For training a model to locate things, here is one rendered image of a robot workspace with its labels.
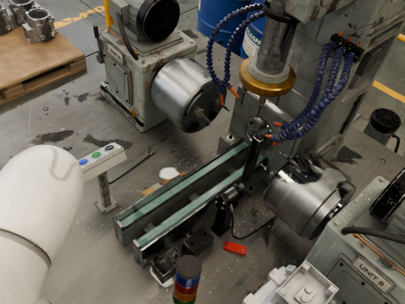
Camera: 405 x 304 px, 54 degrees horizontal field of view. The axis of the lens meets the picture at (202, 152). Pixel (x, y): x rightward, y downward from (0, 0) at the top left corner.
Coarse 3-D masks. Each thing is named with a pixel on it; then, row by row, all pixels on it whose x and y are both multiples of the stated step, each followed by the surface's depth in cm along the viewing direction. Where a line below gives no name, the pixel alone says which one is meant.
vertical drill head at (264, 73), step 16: (272, 0) 107; (272, 32) 111; (288, 32) 110; (272, 48) 114; (288, 48) 116; (256, 64) 123; (272, 64) 118; (288, 64) 129; (240, 80) 125; (256, 80) 122; (272, 80) 120; (288, 80) 124; (272, 96) 122
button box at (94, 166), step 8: (112, 144) 136; (104, 152) 132; (112, 152) 131; (120, 152) 132; (88, 160) 128; (96, 160) 128; (104, 160) 129; (112, 160) 131; (120, 160) 133; (88, 168) 126; (96, 168) 128; (104, 168) 130; (88, 176) 127; (96, 176) 129
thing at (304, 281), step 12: (300, 276) 99; (312, 276) 99; (324, 276) 96; (288, 288) 96; (300, 288) 97; (312, 288) 96; (324, 288) 97; (336, 288) 95; (276, 300) 95; (288, 300) 94; (300, 300) 94; (312, 300) 95; (324, 300) 95
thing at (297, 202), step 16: (288, 160) 126; (304, 160) 125; (320, 160) 127; (272, 176) 132; (288, 176) 124; (304, 176) 122; (320, 176) 122; (336, 176) 122; (272, 192) 127; (288, 192) 123; (304, 192) 121; (320, 192) 119; (336, 192) 120; (352, 192) 127; (272, 208) 130; (288, 208) 124; (304, 208) 120; (320, 208) 119; (336, 208) 123; (288, 224) 129; (304, 224) 121; (320, 224) 122
